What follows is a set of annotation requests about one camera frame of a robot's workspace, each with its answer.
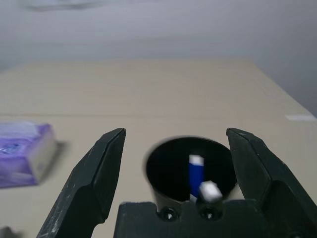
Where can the black plastic cup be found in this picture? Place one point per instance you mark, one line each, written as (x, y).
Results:
(168, 173)

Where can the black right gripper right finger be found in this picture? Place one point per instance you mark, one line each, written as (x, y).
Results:
(257, 168)

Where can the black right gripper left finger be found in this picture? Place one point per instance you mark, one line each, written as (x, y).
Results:
(94, 173)

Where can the purple tissue pack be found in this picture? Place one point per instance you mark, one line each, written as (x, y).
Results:
(22, 158)

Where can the white blue marker pen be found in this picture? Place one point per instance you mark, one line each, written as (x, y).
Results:
(196, 173)

